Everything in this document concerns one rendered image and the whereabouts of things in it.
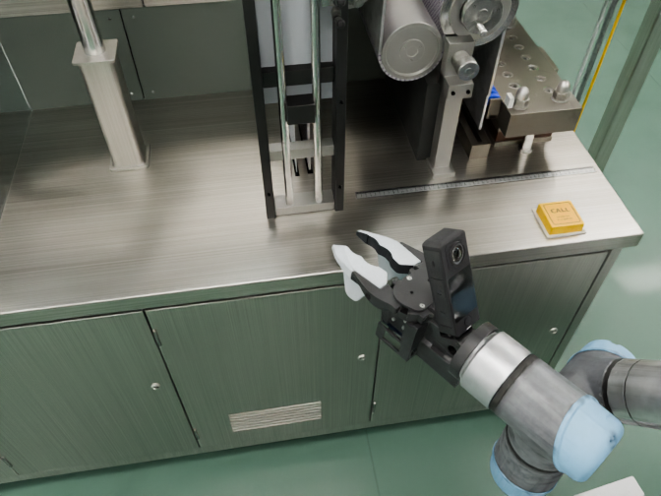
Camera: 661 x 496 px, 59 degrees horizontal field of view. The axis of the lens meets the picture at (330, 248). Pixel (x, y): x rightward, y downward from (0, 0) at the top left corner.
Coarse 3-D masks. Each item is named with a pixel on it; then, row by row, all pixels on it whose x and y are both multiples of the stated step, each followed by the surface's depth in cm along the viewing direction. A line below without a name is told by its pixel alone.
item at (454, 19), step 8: (456, 0) 106; (464, 0) 106; (504, 0) 107; (456, 8) 107; (504, 8) 108; (456, 16) 108; (504, 16) 109; (456, 24) 109; (456, 32) 110; (464, 32) 111; (488, 32) 112
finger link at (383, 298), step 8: (352, 272) 68; (360, 280) 67; (368, 280) 67; (368, 288) 66; (376, 288) 66; (384, 288) 67; (368, 296) 67; (376, 296) 66; (384, 296) 66; (392, 296) 66; (376, 304) 66; (384, 304) 65; (392, 304) 65; (392, 312) 65
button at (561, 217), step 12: (540, 204) 121; (552, 204) 121; (564, 204) 121; (540, 216) 121; (552, 216) 119; (564, 216) 119; (576, 216) 119; (552, 228) 117; (564, 228) 118; (576, 228) 118
